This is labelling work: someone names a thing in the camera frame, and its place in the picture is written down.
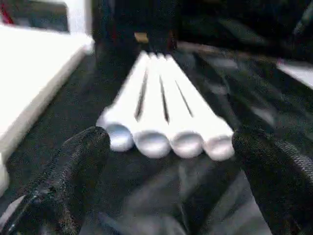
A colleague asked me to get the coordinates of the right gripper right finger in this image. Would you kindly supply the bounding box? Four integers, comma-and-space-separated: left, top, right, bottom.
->
231, 126, 313, 235

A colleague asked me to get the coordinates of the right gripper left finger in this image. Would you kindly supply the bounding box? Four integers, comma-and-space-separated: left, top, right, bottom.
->
14, 127, 111, 235

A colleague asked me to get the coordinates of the white plastic table top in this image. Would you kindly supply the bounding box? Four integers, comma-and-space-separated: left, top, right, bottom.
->
0, 24, 95, 194

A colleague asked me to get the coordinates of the black mat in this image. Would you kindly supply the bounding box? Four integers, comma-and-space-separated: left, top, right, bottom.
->
0, 36, 313, 235

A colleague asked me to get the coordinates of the white cabinet with glass doors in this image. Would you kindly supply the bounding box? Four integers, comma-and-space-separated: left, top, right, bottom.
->
0, 0, 95, 40

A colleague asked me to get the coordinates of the black box with orange label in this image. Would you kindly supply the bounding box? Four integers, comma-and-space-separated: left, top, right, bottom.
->
91, 0, 181, 53

